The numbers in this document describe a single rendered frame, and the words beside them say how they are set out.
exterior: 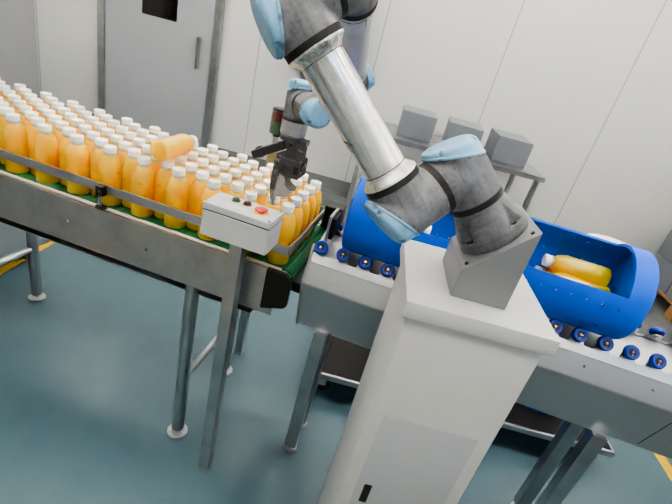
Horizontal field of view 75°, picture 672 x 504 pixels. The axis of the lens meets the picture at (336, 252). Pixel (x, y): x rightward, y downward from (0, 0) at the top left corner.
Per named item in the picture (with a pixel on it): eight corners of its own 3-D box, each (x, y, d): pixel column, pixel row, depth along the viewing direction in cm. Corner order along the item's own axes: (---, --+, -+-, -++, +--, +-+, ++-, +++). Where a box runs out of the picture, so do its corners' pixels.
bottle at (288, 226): (284, 269, 138) (295, 215, 130) (263, 262, 138) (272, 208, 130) (290, 259, 144) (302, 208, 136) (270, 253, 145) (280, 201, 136)
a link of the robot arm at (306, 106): (337, 86, 109) (320, 77, 118) (300, 110, 109) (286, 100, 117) (349, 113, 114) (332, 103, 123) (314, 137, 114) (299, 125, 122)
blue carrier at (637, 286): (622, 358, 126) (676, 271, 115) (334, 260, 137) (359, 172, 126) (592, 313, 152) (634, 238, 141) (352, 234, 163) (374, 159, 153)
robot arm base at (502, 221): (536, 232, 87) (516, 190, 84) (464, 263, 93) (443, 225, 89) (519, 205, 101) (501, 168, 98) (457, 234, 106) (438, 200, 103)
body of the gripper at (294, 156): (296, 183, 129) (304, 142, 124) (269, 174, 130) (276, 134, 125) (304, 176, 136) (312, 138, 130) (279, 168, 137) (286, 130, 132)
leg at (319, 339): (293, 456, 184) (327, 338, 156) (280, 450, 185) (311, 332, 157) (298, 445, 189) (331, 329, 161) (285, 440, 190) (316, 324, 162)
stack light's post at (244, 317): (240, 355, 229) (276, 149, 180) (233, 352, 229) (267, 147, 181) (243, 350, 232) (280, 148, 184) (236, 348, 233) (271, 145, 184)
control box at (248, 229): (264, 256, 121) (270, 222, 116) (199, 233, 124) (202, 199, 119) (278, 243, 130) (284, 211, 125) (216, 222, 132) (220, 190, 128)
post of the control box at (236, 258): (206, 472, 169) (242, 243, 125) (197, 468, 169) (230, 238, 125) (212, 463, 172) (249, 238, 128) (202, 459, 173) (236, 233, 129)
